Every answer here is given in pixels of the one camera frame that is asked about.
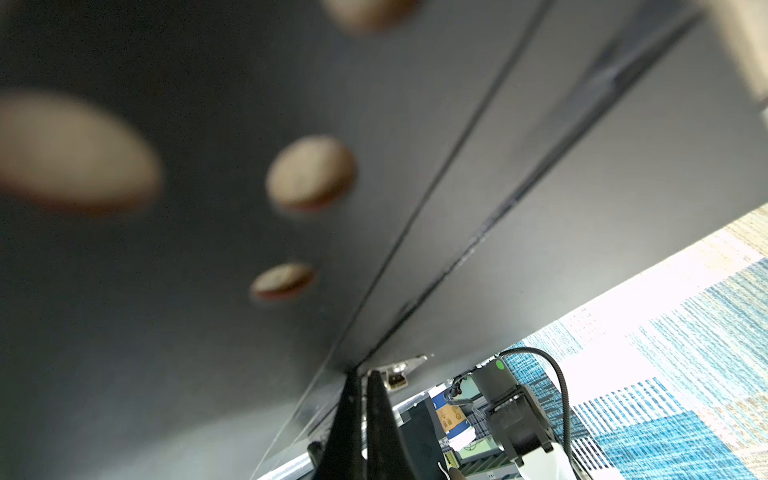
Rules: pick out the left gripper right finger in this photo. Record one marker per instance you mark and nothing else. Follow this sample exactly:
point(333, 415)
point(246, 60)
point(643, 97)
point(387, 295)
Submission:
point(387, 458)

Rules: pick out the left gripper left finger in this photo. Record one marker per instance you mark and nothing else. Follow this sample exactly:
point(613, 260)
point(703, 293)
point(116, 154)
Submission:
point(342, 456)

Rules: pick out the red folder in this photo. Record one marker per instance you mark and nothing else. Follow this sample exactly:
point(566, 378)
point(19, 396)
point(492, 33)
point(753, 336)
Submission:
point(332, 201)

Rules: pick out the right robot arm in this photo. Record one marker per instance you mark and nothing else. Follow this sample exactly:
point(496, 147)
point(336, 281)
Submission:
point(514, 418)

